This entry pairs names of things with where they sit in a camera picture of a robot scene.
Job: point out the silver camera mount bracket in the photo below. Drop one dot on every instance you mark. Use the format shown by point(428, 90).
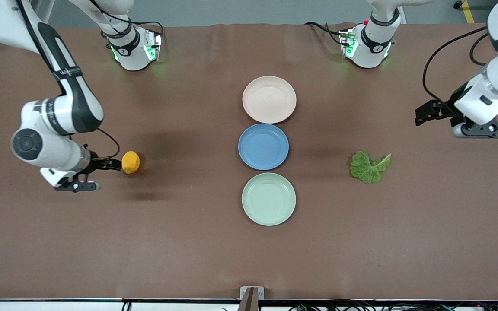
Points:
point(244, 292)

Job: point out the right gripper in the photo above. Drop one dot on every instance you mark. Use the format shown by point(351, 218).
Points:
point(97, 164)

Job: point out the beige round plate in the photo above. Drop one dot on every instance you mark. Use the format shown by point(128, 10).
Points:
point(269, 100)

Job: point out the grey camera support post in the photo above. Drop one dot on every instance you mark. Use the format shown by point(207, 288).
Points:
point(250, 304)

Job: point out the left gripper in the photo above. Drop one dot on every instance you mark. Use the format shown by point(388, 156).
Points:
point(447, 109)

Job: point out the white table edge rail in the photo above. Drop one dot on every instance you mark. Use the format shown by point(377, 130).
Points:
point(37, 306)

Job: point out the blue round plate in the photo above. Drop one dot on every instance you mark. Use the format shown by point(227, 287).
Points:
point(263, 147)

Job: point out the yellow lemon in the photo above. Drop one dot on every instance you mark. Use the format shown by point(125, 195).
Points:
point(131, 163)

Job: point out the green lettuce leaf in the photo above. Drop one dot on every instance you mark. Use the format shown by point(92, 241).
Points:
point(365, 168)

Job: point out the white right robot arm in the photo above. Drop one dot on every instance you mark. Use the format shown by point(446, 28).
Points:
point(50, 151)

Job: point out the brown table cover sheet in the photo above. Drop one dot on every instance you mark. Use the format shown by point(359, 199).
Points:
point(188, 237)

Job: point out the pale green round plate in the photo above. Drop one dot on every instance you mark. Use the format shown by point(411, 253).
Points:
point(268, 198)

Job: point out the black caster wheel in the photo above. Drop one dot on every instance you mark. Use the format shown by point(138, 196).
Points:
point(458, 4)

